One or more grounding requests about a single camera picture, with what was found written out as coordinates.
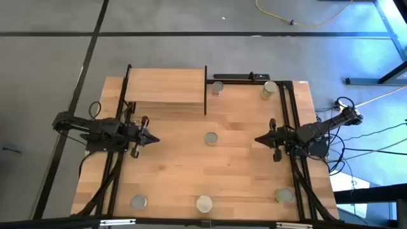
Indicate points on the yellow label tin can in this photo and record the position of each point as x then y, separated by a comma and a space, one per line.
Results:
269, 88

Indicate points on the black metal table leg frame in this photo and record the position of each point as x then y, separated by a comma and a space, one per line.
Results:
365, 81

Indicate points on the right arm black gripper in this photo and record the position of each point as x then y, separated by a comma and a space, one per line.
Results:
281, 138

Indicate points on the black aluminium table frame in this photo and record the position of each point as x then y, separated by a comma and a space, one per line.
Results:
241, 82

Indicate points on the silver metal bracket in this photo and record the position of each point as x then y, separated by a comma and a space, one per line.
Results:
294, 226
117, 222

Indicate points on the white table sticker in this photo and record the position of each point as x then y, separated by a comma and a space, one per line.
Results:
303, 82

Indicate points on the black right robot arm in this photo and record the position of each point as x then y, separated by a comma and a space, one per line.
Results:
318, 128

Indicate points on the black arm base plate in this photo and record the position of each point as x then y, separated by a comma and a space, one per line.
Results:
319, 149
105, 148

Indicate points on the pale label tin can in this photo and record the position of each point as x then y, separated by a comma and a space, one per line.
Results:
211, 138

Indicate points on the silver lid tin can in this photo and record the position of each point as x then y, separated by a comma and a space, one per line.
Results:
138, 201

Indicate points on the green patterned label tin can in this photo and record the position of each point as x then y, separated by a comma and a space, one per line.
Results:
284, 195

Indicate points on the wooden shelf with black frame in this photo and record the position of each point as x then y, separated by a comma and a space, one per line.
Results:
165, 86

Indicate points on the black metal beam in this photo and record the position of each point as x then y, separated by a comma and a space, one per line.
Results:
375, 192

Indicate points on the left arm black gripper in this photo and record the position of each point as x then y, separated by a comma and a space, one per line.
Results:
135, 135

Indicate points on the red tomato label tin can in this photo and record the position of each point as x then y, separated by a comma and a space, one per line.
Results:
217, 86

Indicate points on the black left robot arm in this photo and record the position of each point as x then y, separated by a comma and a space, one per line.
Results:
95, 127

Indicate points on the black crossbar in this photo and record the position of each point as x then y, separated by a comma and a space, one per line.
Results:
63, 222

